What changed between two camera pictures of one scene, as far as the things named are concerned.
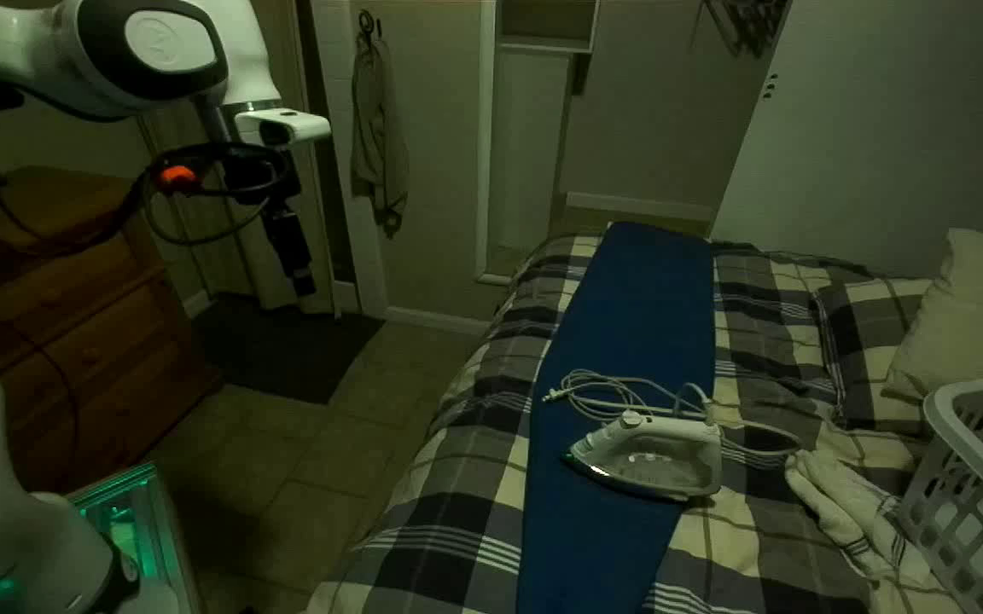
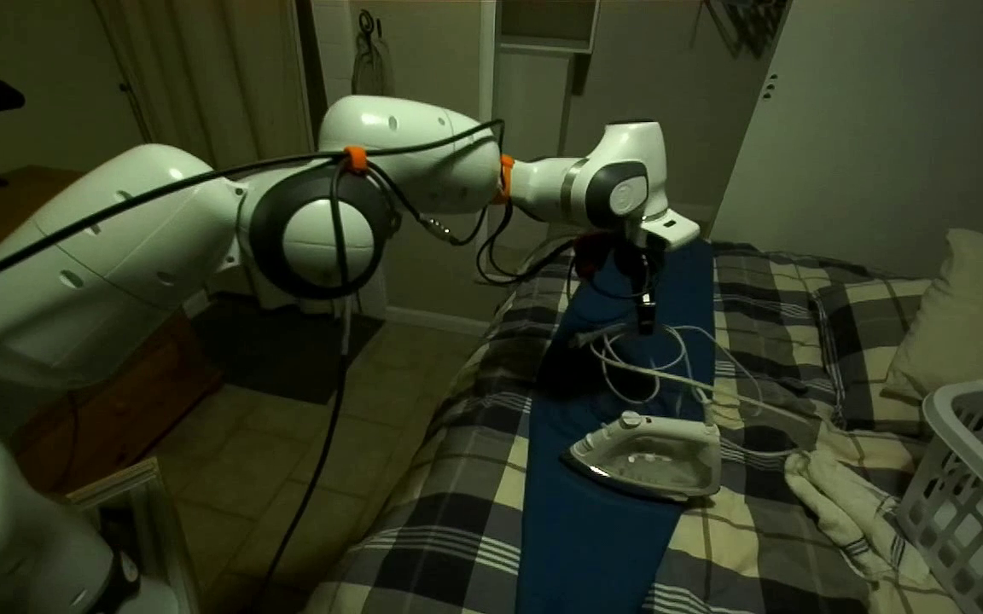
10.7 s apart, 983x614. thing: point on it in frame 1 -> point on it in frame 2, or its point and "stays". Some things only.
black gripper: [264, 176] -> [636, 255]
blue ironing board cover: [641, 338] stays
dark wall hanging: [751, 21] stays
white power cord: [593, 394] -> [696, 358]
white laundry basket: [972, 500] stays
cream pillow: [977, 323] stays
